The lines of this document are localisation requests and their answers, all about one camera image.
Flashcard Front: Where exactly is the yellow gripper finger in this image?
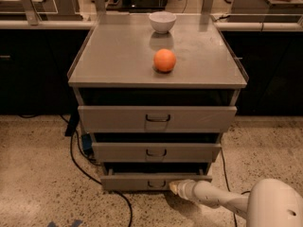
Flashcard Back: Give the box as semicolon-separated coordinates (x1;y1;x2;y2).
169;182;179;195

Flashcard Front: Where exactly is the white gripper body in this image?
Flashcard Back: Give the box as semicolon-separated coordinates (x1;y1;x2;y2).
177;180;196;201

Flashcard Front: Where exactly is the grey bottom drawer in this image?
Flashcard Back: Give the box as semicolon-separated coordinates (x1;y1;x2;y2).
100;169;212;192

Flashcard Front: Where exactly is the grey drawer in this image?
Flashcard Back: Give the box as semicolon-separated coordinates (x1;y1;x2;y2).
92;143;221;163
100;169;212;192
79;106;237;133

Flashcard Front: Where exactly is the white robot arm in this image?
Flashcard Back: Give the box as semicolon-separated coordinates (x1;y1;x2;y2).
169;179;303;227

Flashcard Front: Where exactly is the grey middle drawer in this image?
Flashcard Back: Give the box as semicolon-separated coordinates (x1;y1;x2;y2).
92;143;221;163

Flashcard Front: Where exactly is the grey metal drawer cabinet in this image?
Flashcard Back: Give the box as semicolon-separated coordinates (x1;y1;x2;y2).
67;12;250;178

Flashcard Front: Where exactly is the grey top drawer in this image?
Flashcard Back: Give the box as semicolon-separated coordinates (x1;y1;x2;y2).
79;106;237;133

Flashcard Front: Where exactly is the blue power box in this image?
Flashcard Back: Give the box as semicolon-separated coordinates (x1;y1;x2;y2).
81;134;93;155

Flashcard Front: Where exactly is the orange fruit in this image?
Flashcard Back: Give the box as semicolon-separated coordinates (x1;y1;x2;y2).
153;49;176;73

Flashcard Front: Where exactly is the black counter right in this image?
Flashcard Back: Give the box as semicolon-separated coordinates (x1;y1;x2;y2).
217;23;303;115

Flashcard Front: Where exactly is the black counter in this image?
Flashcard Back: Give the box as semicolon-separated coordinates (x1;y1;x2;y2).
0;21;93;114
217;23;303;115

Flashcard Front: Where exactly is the white bowl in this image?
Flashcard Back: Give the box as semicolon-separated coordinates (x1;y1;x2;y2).
149;11;176;33

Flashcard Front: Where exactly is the black counter left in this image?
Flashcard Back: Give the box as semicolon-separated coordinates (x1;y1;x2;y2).
0;21;93;114

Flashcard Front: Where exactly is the black floor cable left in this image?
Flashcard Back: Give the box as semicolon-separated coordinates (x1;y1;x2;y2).
59;113;134;227

